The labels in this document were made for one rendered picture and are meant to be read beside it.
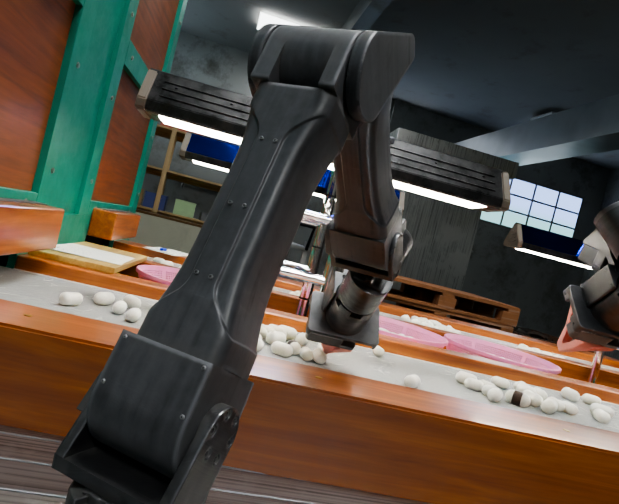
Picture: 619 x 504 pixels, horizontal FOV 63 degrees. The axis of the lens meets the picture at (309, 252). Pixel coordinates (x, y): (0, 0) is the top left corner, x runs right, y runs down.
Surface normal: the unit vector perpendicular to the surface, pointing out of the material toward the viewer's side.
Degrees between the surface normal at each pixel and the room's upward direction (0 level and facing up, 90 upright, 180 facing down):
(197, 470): 90
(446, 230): 90
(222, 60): 90
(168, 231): 90
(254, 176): 70
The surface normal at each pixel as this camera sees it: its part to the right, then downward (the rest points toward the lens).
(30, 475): 0.25, -0.97
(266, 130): -0.28, -0.39
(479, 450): 0.14, 0.06
